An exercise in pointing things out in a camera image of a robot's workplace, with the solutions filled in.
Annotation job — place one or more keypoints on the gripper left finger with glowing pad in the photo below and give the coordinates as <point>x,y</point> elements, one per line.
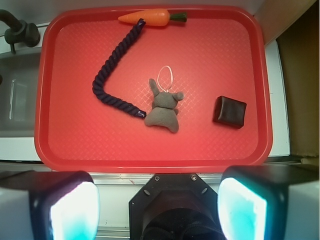
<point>48,205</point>

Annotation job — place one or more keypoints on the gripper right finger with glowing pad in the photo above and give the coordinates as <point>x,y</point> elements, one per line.
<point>270,202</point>

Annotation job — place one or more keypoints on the dark brown rectangular block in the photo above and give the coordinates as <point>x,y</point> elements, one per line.
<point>230,112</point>

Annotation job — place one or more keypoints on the stainless steel sink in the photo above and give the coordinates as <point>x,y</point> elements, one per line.
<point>18,92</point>

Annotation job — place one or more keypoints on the grey plush bunny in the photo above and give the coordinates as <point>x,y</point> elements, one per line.
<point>164,105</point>

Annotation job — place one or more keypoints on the dark metal faucet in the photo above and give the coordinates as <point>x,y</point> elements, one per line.
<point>19,31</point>

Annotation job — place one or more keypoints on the orange toy carrot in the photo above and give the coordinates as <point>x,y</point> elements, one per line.
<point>158,17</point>

